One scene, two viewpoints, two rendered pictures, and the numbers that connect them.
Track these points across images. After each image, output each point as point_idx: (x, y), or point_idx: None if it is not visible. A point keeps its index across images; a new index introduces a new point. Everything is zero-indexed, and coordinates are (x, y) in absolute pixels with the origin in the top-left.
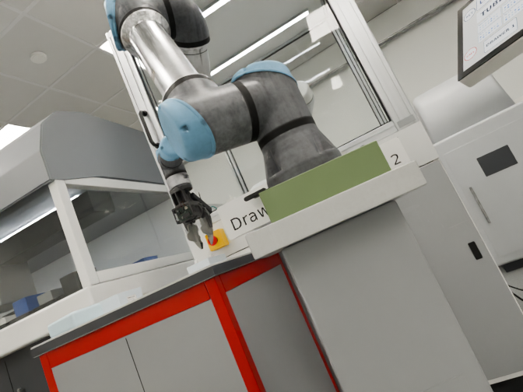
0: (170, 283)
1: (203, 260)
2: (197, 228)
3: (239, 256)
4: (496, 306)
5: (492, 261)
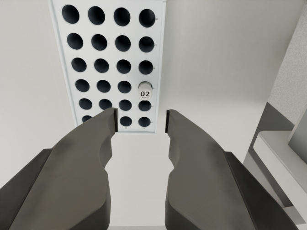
0: (159, 225)
1: (140, 133)
2: (108, 192)
3: (243, 159)
4: None
5: None
